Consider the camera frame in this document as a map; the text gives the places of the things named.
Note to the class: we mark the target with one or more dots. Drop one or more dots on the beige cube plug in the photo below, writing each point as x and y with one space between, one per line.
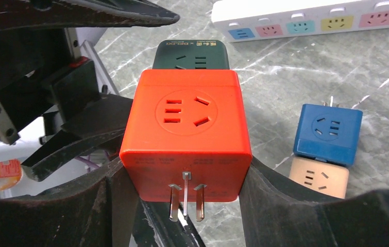
322 177

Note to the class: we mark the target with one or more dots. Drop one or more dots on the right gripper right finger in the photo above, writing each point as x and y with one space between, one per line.
277 211

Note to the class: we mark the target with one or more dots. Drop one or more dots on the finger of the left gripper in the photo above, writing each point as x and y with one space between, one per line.
66 14
99 126

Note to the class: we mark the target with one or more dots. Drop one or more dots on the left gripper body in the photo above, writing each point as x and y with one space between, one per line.
39 69

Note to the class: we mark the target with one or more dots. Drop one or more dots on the green cube plug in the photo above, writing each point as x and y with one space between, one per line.
191 54

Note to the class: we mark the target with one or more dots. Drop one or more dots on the blue cube plug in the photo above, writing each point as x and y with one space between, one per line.
328 134

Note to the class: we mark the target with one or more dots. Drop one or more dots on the white power strip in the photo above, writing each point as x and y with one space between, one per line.
241 21

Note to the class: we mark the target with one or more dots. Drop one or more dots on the red cube plug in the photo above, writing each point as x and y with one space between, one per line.
186 138

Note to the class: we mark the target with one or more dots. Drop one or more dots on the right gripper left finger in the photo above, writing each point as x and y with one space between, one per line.
95 209

